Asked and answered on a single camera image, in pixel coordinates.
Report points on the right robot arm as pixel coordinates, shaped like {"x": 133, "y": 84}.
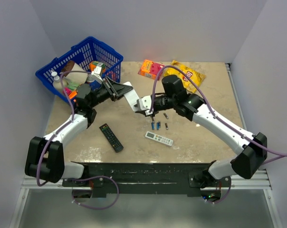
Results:
{"x": 250, "y": 149}

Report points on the long white remote control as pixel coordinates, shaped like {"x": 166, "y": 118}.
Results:
{"x": 158, "y": 138}

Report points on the pink small box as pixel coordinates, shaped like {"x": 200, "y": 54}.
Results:
{"x": 66, "y": 91}

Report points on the yellow Lays chips bag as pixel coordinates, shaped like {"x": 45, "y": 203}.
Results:
{"x": 196, "y": 77}

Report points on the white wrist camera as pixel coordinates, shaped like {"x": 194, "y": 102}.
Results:
{"x": 96, "y": 75}
{"x": 143, "y": 106}

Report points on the light green packet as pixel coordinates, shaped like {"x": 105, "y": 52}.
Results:
{"x": 72, "y": 86}

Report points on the small white remote control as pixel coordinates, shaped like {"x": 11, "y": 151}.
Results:
{"x": 134, "y": 101}

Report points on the metal tin can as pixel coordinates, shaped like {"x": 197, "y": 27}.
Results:
{"x": 90, "y": 79}

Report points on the blue plastic shopping basket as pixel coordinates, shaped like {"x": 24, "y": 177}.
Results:
{"x": 88, "y": 50}

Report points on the white bottle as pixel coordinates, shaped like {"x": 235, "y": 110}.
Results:
{"x": 57, "y": 83}

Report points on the black TV remote control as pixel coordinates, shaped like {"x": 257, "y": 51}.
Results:
{"x": 111, "y": 138}

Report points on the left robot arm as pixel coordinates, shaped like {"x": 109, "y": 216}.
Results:
{"x": 45, "y": 159}

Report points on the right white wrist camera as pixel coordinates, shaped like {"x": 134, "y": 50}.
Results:
{"x": 143, "y": 106}

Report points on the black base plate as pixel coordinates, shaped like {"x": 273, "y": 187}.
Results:
{"x": 147, "y": 178}

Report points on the orange green juice carton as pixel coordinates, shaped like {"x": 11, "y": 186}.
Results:
{"x": 94, "y": 64}

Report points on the blue battery middle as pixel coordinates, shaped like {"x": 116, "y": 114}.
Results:
{"x": 158, "y": 125}

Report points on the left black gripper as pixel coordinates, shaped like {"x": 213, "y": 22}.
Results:
{"x": 115, "y": 90}

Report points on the orange pink snack box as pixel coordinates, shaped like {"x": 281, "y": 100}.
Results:
{"x": 150, "y": 69}

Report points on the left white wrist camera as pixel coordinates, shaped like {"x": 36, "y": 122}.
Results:
{"x": 96, "y": 75}

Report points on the cream cylindrical container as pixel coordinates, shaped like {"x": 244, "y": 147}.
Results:
{"x": 76, "y": 74}

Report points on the orange box in basket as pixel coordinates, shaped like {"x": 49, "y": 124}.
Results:
{"x": 72, "y": 95}

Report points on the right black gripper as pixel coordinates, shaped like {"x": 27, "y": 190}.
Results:
{"x": 152, "y": 115}

